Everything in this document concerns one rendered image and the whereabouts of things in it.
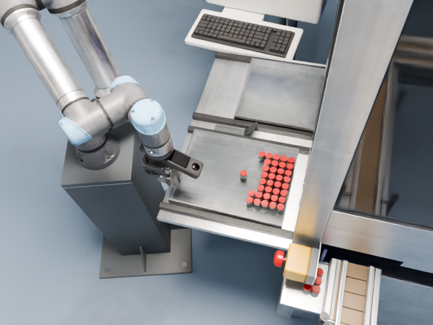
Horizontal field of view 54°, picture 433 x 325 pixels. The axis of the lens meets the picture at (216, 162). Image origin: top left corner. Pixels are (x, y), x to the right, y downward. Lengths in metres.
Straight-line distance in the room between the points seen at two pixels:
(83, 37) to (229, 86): 0.52
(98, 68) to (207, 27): 0.63
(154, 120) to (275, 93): 0.62
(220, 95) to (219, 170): 0.30
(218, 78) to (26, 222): 1.42
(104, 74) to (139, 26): 1.85
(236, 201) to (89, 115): 0.50
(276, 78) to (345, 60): 0.99
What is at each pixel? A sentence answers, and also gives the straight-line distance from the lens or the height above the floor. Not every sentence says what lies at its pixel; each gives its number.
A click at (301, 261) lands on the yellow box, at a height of 1.03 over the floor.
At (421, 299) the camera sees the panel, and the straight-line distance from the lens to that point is 1.38.
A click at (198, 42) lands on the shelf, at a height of 0.80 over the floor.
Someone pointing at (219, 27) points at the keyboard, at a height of 0.83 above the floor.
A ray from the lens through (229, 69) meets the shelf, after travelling 1.56.
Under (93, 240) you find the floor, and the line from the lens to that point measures 2.31.
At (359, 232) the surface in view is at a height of 1.13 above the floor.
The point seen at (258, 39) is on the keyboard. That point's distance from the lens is 1.74.
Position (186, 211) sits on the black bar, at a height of 0.90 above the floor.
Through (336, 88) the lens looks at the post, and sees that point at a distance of 0.59.
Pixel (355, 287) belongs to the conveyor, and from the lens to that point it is 1.16.
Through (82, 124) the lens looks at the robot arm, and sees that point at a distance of 1.05.
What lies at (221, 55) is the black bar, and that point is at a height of 0.90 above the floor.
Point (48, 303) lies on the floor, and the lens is 2.29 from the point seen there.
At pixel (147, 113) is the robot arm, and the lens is 0.98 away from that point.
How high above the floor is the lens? 2.03
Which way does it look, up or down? 59 degrees down
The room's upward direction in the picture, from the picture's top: 9 degrees counter-clockwise
